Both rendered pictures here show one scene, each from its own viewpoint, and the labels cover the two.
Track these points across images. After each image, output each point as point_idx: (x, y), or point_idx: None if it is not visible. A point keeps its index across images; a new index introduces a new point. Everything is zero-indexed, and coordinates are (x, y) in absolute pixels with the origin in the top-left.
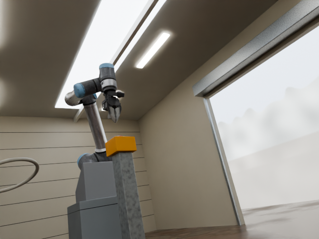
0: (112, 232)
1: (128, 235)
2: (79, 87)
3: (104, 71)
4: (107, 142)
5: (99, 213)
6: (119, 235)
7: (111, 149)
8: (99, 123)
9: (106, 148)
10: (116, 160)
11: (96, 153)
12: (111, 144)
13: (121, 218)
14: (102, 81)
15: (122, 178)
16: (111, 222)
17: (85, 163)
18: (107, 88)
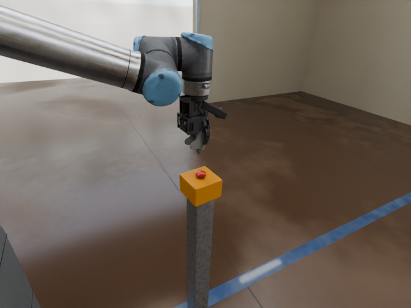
0: (16, 299)
1: (208, 264)
2: (181, 89)
3: (211, 60)
4: (201, 187)
5: (0, 293)
6: (21, 293)
7: (210, 196)
8: None
9: (199, 196)
10: (207, 205)
11: None
12: (211, 190)
13: (200, 257)
14: (207, 83)
15: (212, 222)
16: (11, 288)
17: None
18: (207, 97)
